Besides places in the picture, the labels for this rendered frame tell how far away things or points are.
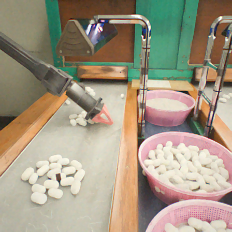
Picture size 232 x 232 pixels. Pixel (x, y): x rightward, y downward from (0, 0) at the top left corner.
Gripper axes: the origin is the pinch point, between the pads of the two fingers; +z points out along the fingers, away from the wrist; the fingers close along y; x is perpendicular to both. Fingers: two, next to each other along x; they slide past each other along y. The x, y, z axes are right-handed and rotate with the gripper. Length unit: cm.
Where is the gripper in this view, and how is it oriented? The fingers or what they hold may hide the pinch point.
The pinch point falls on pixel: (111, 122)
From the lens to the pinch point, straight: 76.0
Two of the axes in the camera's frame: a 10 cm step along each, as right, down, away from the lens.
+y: 1.0, -4.3, 9.0
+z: 7.4, 6.3, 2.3
